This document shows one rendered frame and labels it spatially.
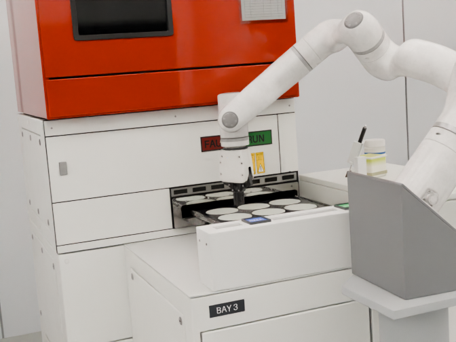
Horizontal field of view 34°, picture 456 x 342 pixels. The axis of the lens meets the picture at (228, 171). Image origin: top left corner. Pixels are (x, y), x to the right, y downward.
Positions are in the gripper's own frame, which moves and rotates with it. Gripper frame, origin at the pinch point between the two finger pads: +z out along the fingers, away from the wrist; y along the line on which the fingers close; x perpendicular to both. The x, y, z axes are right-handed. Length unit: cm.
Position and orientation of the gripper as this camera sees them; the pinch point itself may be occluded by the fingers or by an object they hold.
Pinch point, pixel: (239, 198)
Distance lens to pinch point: 223.6
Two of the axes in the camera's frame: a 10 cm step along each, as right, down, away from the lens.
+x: 6.5, -1.5, 7.4
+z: 0.7, 9.9, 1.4
